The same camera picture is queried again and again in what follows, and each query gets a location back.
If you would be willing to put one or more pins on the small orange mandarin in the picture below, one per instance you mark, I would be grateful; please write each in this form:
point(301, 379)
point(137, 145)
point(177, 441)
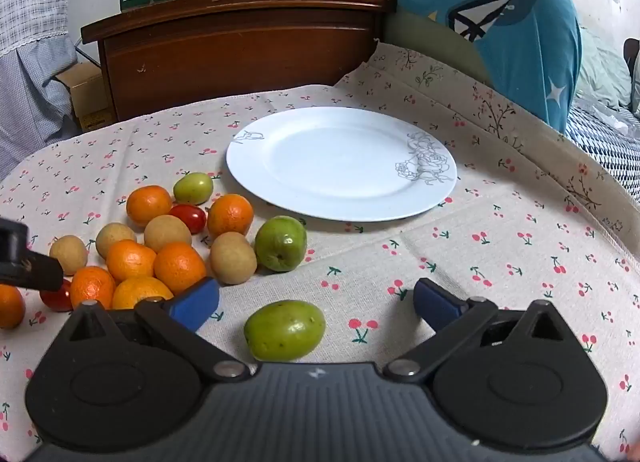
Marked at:
point(179, 267)
point(148, 205)
point(10, 306)
point(131, 260)
point(92, 287)
point(230, 215)
point(141, 292)

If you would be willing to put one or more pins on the white plate with rose print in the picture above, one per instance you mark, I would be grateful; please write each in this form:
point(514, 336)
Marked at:
point(330, 162)

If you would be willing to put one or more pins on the teal quilt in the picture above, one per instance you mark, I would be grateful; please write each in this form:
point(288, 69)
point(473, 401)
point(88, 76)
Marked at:
point(530, 27)

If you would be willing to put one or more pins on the tan longan fruit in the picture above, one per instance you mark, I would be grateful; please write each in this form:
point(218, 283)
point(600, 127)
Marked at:
point(233, 258)
point(115, 239)
point(68, 254)
point(167, 233)

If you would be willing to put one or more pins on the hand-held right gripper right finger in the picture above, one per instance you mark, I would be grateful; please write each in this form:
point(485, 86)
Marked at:
point(435, 304)

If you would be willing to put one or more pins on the navy checked bedsheet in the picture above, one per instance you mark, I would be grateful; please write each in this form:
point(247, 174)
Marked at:
point(610, 152)

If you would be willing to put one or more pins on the red cherry tomato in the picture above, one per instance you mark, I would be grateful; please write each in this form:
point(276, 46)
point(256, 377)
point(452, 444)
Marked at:
point(56, 297)
point(189, 218)

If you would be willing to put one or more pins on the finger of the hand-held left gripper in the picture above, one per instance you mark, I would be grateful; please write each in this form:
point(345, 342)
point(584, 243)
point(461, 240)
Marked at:
point(30, 267)

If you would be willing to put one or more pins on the small yellow-green jujube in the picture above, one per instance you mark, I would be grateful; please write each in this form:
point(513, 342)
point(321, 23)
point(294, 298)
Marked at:
point(193, 187)

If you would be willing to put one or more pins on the green jujube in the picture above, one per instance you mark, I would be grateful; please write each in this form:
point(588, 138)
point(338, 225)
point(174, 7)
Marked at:
point(284, 330)
point(280, 243)

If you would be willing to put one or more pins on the thin metal rod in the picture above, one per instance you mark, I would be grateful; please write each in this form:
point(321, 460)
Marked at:
point(87, 55)

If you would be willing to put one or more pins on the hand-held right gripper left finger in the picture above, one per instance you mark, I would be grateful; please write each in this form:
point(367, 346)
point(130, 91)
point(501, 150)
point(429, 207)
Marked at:
point(197, 303)

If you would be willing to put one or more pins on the olive green cushion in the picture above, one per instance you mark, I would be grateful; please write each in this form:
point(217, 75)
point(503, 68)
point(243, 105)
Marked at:
point(425, 42)

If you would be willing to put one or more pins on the brown cardboard box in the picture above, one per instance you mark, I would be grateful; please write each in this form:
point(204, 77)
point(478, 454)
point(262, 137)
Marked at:
point(92, 97)

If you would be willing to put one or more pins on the light green bedding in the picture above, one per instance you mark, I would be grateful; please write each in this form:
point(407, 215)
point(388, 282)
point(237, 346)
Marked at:
point(600, 72)

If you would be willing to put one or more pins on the cherry print tablecloth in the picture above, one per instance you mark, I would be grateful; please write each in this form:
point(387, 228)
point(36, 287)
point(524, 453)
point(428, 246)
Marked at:
point(500, 262)

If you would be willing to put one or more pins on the brown wooden nightstand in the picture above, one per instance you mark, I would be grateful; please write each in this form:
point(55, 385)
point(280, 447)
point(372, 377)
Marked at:
point(240, 52)

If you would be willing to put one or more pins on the light blue shirt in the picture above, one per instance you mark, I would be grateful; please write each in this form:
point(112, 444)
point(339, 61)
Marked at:
point(30, 92)

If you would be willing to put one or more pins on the dark chair back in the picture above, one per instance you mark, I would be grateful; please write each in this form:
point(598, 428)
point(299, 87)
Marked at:
point(632, 52)

